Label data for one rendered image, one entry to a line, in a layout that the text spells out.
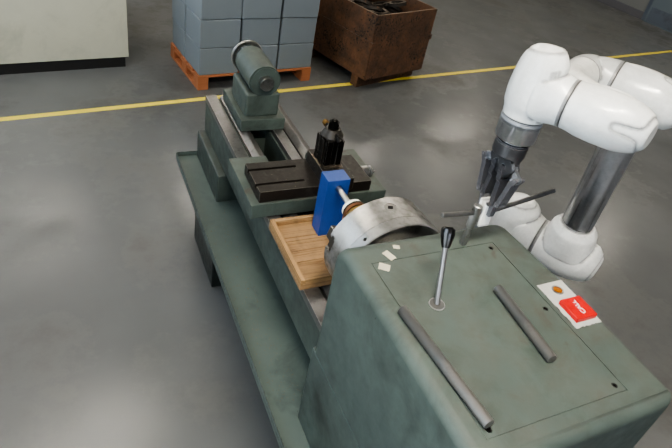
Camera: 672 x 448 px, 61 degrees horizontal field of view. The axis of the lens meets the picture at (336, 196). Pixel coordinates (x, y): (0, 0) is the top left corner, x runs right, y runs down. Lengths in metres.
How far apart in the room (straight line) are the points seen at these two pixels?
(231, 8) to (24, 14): 1.46
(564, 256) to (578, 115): 0.90
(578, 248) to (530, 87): 0.90
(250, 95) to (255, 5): 2.27
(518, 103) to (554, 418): 0.61
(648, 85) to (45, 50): 4.17
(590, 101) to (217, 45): 3.74
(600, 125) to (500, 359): 0.49
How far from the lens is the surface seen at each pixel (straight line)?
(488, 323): 1.26
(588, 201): 1.92
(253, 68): 2.42
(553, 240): 2.01
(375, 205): 1.52
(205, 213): 2.52
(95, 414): 2.54
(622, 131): 1.20
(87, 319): 2.85
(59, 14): 4.83
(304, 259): 1.82
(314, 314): 1.70
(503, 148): 1.29
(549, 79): 1.21
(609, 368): 1.32
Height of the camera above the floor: 2.10
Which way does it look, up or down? 35 degrees down
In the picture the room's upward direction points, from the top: 12 degrees clockwise
